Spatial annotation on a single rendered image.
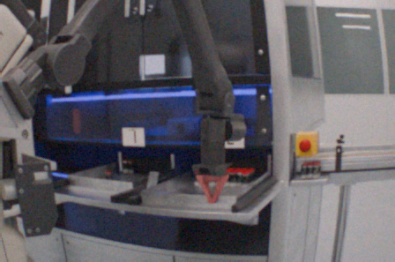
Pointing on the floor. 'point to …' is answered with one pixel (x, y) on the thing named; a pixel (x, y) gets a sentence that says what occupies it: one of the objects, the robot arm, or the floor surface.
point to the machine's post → (275, 11)
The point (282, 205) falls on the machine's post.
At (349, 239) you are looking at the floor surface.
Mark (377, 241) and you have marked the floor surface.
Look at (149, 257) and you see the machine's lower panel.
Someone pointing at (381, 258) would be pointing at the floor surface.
